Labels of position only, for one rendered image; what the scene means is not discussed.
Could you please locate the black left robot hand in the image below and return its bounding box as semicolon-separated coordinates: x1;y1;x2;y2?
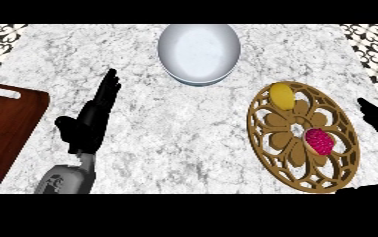
53;68;122;155

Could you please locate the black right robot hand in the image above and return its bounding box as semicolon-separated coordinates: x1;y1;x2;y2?
335;97;378;195

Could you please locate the brown openwork round placemat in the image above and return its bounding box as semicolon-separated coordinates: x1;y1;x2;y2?
245;81;361;194

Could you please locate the white round bowl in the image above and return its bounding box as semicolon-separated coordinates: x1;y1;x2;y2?
156;24;242;87

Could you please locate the reddish brown wooden cutting board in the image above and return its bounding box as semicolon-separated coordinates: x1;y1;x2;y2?
0;83;51;184

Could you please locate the yellow lemon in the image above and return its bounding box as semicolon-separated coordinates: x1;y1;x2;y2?
268;82;296;111

